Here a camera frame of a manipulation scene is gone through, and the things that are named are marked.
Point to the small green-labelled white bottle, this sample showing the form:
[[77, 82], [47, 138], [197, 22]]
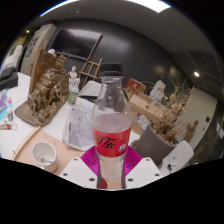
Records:
[[73, 95]]

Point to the black flat box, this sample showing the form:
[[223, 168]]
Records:
[[6, 73], [8, 83]]

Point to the black wall screen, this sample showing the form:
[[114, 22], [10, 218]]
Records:
[[75, 43]]

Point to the long ceiling light strip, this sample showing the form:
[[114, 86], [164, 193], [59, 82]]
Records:
[[153, 5]]

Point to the golden brown sculpture on base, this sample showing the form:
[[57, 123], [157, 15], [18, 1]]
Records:
[[46, 93]]

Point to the small paint jar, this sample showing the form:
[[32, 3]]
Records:
[[10, 111]]

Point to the clear red-labelled drink bottle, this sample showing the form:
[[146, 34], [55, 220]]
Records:
[[111, 140]]

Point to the brown cardboard box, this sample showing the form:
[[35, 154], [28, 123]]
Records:
[[140, 106]]

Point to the wooden easel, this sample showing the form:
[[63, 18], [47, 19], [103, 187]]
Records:
[[90, 71]]

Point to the red box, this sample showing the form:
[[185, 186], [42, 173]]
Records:
[[135, 85]]

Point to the wooden brush with red band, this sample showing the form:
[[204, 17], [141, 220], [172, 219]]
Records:
[[8, 126]]

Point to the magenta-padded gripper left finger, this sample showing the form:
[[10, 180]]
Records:
[[78, 171]]

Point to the white plaster statue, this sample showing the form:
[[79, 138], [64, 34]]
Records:
[[157, 90]]

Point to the white ceramic mug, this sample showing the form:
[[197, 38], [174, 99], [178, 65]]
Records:
[[45, 153]]

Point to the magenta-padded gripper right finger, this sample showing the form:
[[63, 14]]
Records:
[[145, 171]]

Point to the dried plant in grey pot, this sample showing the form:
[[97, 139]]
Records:
[[153, 146]]

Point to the ceiling spotlights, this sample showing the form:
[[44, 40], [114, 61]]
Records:
[[196, 74]]

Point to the wooden mannequin figure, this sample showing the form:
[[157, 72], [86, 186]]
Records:
[[191, 131]]

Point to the light wooden drawing board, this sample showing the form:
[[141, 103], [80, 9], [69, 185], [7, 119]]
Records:
[[68, 153]]

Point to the white plaster bust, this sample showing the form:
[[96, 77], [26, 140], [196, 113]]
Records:
[[73, 74], [51, 52]]

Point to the white plastic chair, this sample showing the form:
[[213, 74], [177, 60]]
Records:
[[89, 89], [181, 153]]

